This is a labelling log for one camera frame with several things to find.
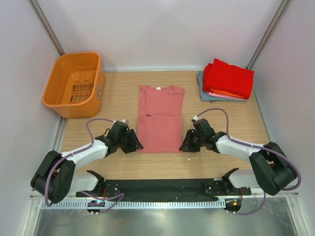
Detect orange folded t shirt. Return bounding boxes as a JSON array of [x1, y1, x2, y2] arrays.
[[208, 88, 249, 99]]

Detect orange plastic basket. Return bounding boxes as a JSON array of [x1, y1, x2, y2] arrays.
[[42, 52, 105, 118]]

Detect white slotted cable duct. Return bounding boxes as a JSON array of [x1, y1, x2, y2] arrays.
[[40, 199, 225, 210]]

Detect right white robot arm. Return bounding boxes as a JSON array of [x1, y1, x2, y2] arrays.
[[179, 118, 298, 196]]

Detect aluminium frame rail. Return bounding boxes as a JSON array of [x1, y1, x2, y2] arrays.
[[29, 189, 76, 200]]

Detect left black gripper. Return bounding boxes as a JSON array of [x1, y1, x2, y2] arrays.
[[117, 129, 143, 153]]

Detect light pink folded t shirt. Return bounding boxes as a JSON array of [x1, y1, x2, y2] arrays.
[[207, 92, 246, 101]]

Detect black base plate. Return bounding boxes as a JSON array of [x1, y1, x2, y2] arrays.
[[88, 178, 252, 197]]

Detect grey folded t shirt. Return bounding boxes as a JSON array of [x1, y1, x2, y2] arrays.
[[197, 71, 246, 102]]

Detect red folded t shirt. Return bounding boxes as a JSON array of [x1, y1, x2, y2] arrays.
[[202, 59, 254, 100]]

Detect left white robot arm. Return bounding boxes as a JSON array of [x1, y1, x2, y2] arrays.
[[31, 120, 143, 207]]

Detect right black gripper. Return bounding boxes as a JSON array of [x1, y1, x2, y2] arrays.
[[179, 129, 205, 152]]

